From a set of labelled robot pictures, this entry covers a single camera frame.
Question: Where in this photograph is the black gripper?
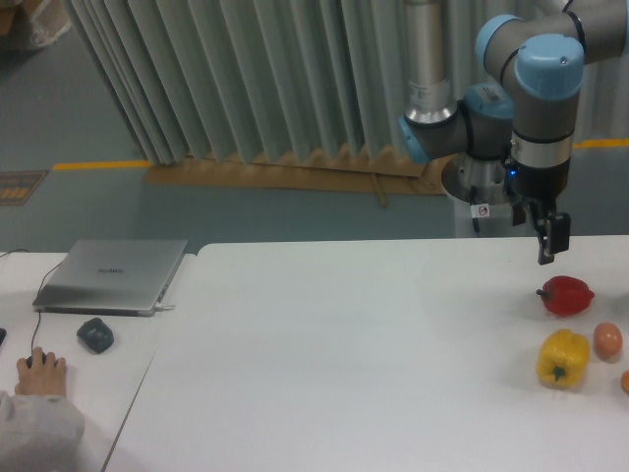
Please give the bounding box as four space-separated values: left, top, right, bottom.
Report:
505 160 571 266

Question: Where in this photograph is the black pedestal cable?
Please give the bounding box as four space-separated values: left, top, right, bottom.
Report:
468 185 482 239

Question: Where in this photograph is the black computer mouse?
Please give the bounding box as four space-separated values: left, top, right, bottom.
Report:
26 350 58 369

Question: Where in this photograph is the person's hand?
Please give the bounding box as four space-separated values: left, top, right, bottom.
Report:
15 346 67 397

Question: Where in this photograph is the yellow bell pepper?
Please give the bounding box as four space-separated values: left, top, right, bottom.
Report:
536 329 590 388

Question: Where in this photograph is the black mouse cable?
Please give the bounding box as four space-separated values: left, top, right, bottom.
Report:
0 247 70 355

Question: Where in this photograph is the white laptop plug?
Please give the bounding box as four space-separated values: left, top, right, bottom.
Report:
154 303 175 313

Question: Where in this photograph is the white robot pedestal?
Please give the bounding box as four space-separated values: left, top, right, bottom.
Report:
441 152 527 238

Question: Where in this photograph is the brown egg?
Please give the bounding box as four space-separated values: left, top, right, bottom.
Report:
593 322 623 360

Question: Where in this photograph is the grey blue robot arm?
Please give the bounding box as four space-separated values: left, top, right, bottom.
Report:
399 1 628 265

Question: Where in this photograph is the orange fruit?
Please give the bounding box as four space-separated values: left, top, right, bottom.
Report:
620 371 629 393

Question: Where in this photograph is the red bell pepper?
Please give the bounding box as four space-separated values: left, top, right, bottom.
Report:
536 275 595 318

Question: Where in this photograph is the brown cardboard sheet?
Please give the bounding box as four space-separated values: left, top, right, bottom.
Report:
143 146 451 207

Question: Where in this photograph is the grey sleeved forearm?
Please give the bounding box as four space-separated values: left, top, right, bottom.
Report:
1 391 85 471

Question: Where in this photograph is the silver laptop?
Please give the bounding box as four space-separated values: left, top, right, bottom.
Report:
32 239 188 317

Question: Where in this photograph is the pale green pleated curtain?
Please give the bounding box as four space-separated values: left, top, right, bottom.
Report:
65 1 628 165

